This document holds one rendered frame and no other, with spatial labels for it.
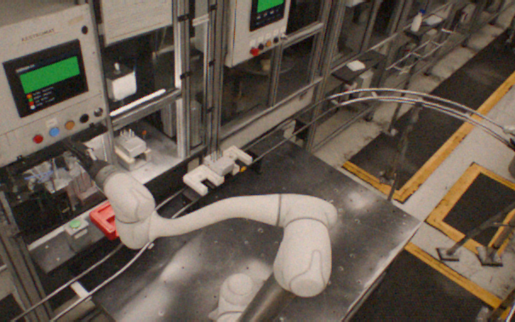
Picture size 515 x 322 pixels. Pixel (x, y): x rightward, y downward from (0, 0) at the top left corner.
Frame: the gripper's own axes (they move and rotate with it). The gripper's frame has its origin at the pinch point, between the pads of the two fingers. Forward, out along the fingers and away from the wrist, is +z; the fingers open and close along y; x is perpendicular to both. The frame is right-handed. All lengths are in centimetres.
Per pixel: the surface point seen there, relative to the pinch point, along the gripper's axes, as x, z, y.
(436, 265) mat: -182, -110, -140
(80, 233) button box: 5.2, -2.0, -42.0
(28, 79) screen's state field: 4.7, 8.3, 24.0
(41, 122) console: 3.6, 10.6, 5.6
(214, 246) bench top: -47, -27, -74
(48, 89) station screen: -0.7, 8.3, 18.0
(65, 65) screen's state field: -8.1, 8.3, 24.5
